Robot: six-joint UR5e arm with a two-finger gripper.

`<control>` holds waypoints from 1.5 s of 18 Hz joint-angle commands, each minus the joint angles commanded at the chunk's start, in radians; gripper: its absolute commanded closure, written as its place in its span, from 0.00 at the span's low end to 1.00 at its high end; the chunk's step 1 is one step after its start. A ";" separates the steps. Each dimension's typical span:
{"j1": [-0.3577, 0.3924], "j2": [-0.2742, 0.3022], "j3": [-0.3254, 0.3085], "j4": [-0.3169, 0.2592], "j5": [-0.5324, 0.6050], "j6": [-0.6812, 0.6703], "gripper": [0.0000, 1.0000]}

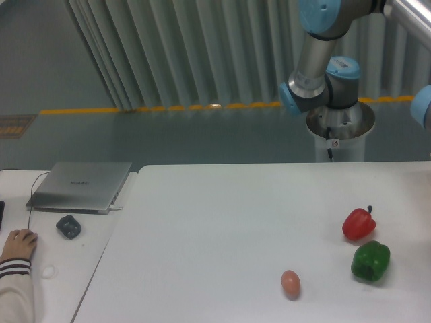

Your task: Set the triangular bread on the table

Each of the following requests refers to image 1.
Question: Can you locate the person's right hand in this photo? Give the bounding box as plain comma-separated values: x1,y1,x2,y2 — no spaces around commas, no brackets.
1,229,38,262

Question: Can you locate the cream striped sleeve forearm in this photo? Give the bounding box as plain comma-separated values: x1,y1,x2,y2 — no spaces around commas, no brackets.
1,258,34,322

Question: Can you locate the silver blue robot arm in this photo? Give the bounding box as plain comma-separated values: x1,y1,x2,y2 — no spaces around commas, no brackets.
279,1,430,114

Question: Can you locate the white round cap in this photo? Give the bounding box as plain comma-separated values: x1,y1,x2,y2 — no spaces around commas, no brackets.
41,266,57,279

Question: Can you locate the black device at edge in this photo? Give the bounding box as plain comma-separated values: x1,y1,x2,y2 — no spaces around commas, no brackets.
0,201,5,230

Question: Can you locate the black plastic tray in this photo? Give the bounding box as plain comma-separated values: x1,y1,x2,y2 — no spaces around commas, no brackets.
56,215,81,240

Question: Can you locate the silver closed laptop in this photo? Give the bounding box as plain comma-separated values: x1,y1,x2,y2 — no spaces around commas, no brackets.
26,161,132,214

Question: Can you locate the pale green curtain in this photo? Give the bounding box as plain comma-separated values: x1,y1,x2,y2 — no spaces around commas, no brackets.
69,1,430,110

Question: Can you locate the brown egg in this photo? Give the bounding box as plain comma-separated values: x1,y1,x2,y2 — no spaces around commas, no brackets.
281,270,301,298

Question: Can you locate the red bell pepper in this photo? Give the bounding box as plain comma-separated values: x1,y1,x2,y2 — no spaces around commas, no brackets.
342,205,376,241

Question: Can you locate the green bell pepper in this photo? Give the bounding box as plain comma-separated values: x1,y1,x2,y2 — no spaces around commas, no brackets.
351,240,391,282

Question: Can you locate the black mouse cable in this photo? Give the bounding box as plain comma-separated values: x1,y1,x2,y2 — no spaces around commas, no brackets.
26,170,51,233

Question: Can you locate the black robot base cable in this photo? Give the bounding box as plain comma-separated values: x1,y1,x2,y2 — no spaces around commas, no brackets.
325,126,335,163

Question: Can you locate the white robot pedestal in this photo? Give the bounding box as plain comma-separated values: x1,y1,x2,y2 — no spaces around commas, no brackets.
306,102,375,162

